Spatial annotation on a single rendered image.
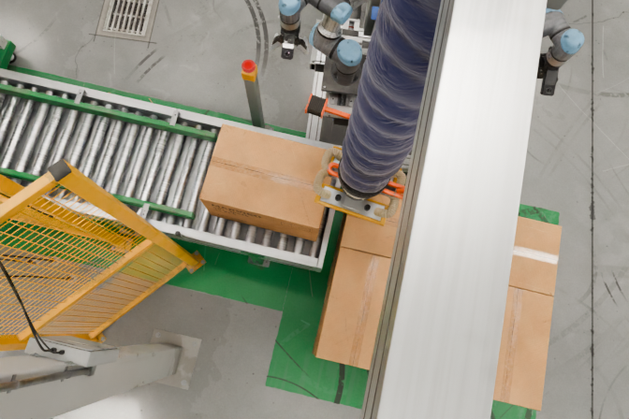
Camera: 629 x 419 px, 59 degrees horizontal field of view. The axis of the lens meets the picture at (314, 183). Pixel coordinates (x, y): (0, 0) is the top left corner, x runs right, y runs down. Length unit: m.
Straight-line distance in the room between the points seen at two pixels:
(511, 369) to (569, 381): 0.79
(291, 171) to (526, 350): 1.57
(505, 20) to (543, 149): 3.50
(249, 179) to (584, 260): 2.34
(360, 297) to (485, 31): 2.51
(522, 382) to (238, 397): 1.63
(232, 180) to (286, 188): 0.27
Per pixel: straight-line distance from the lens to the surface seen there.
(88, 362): 1.91
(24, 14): 4.60
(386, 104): 1.45
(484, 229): 0.56
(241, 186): 2.72
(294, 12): 2.04
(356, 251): 3.07
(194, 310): 3.63
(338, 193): 2.56
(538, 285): 3.31
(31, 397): 1.75
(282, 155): 2.75
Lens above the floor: 3.57
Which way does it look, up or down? 75 degrees down
